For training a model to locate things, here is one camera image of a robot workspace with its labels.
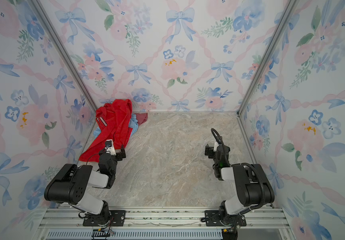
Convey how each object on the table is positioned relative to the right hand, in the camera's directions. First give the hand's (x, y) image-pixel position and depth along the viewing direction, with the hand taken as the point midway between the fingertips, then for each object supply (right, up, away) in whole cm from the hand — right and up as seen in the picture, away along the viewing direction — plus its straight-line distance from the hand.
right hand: (216, 143), depth 94 cm
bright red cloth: (-66, +14, +6) cm, 68 cm away
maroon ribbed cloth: (-52, +18, +23) cm, 60 cm away
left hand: (-63, 0, -4) cm, 63 cm away
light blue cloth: (-56, +13, +13) cm, 59 cm away
